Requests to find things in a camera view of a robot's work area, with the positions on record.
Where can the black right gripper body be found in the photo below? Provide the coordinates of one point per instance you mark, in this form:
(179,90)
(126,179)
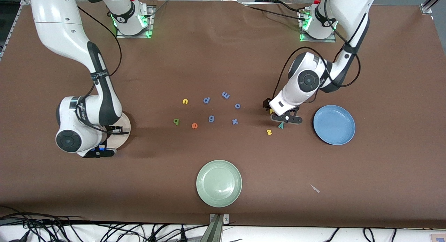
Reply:
(112,129)

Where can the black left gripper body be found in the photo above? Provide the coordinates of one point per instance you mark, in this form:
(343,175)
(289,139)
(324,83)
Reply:
(267,103)

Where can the green letter b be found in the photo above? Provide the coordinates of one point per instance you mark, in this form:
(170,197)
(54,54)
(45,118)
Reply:
(176,122)

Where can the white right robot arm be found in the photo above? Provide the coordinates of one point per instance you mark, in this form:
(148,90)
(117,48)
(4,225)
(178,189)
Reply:
(59,29)

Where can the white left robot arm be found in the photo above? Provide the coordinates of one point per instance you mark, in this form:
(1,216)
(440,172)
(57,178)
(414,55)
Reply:
(301,92)

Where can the beige plate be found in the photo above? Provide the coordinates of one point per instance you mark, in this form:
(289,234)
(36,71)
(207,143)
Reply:
(124,119)

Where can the blue letter m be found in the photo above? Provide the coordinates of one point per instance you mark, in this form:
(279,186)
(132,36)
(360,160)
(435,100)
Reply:
(225,95)

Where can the blue letter g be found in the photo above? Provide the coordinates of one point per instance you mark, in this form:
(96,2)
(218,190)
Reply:
(211,119)

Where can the blue letter p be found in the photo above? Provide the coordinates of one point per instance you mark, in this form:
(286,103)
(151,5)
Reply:
(206,100)

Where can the brown table cover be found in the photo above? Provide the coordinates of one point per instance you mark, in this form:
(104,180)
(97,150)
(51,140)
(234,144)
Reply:
(223,60)

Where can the blue plate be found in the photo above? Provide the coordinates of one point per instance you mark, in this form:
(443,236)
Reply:
(333,125)

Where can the pale green plate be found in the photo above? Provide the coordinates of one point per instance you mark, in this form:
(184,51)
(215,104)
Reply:
(218,183)

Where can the white paper scrap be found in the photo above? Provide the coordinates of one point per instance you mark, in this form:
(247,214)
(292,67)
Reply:
(315,189)

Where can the tan box corner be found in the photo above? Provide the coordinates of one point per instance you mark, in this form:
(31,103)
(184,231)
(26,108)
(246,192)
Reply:
(439,237)

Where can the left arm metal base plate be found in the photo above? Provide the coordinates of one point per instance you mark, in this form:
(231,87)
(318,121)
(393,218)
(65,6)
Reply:
(317,40)

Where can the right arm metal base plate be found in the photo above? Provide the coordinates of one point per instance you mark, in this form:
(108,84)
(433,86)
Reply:
(134,36)

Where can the metal camera stand post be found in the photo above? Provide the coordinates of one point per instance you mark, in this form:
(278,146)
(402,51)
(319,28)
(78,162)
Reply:
(216,228)

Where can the aluminium frame rail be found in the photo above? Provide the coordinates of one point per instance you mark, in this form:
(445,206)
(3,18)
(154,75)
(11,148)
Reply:
(7,29)

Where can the aluminium corner bracket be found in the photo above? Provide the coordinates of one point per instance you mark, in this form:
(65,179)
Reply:
(26,0)
(427,8)

